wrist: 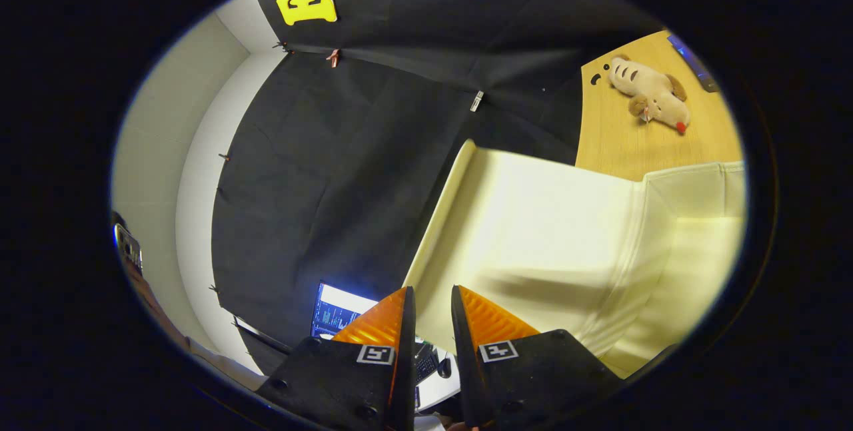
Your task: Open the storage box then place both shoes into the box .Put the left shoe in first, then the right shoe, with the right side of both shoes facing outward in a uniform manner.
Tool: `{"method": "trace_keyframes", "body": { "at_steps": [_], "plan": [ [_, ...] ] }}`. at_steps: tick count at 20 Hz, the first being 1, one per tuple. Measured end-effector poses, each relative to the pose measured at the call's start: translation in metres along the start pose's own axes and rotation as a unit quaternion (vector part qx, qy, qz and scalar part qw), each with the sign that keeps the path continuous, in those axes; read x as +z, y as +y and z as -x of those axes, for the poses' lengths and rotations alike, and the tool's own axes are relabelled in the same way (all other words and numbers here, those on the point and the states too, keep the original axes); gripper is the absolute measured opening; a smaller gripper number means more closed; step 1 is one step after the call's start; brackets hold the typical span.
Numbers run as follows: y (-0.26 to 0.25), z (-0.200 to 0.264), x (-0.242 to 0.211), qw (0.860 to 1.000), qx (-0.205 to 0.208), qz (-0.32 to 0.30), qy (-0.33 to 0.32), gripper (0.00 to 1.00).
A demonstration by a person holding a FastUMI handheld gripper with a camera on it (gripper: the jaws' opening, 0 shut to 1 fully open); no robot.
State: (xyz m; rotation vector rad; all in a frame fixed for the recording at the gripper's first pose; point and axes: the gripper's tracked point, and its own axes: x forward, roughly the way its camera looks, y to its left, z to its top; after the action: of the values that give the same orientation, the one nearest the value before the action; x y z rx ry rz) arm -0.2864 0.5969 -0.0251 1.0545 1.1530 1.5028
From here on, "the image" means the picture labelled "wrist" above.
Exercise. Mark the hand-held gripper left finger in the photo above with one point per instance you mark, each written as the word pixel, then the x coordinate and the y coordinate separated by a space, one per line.
pixel 406 378

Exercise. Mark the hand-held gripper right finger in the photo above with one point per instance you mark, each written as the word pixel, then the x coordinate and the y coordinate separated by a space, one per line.
pixel 466 364

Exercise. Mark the cream fabric storage box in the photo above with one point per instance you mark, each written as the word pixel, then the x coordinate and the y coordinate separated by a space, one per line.
pixel 546 231

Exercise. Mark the black keyboard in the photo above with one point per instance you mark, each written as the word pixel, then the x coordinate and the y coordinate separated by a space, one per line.
pixel 425 366

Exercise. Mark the black computer mouse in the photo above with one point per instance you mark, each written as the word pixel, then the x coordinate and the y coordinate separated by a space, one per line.
pixel 444 368

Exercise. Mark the computer monitor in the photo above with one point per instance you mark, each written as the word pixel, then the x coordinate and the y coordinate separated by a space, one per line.
pixel 333 311

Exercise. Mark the silver clip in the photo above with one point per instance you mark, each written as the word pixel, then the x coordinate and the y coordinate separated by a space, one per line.
pixel 476 101

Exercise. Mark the shiny dark device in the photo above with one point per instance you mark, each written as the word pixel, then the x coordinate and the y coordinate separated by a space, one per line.
pixel 128 248

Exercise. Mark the tan plush toy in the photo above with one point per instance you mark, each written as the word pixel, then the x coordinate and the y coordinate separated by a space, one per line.
pixel 650 91

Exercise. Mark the pink clip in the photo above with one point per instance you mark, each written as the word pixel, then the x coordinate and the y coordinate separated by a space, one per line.
pixel 333 56

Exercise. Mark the black clip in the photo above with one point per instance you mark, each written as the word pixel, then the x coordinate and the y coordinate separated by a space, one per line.
pixel 283 46

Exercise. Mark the blue cover book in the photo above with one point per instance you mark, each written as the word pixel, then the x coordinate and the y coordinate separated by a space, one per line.
pixel 693 64

